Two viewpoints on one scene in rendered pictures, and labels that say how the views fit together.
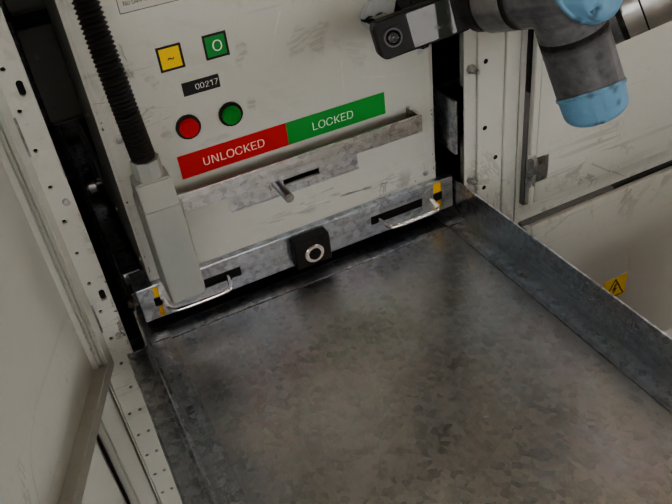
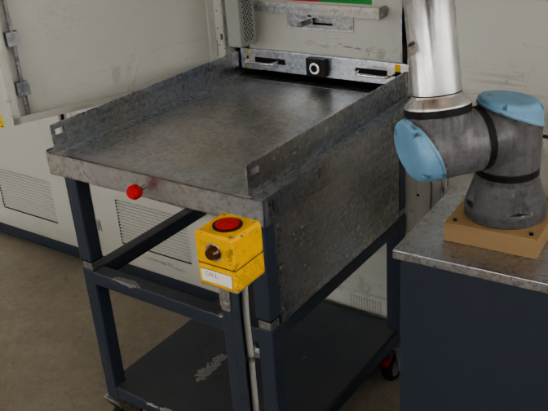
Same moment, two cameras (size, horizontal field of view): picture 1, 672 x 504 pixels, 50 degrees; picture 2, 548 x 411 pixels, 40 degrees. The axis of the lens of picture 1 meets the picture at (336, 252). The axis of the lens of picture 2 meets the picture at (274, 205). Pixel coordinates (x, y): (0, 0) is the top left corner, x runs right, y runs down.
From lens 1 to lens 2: 165 cm
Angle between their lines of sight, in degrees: 51
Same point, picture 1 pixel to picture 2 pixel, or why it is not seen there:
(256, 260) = (293, 60)
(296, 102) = not seen: outside the picture
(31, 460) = (140, 61)
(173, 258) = (231, 21)
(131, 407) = not seen: hidden behind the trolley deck
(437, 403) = (252, 121)
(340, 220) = (338, 59)
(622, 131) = (528, 84)
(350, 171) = (347, 32)
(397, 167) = (377, 43)
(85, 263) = (218, 17)
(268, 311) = (279, 85)
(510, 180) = not seen: hidden behind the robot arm
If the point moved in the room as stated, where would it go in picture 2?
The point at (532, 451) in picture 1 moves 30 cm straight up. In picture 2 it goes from (240, 140) to (228, 8)
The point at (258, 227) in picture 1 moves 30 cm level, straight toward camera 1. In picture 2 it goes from (298, 43) to (212, 67)
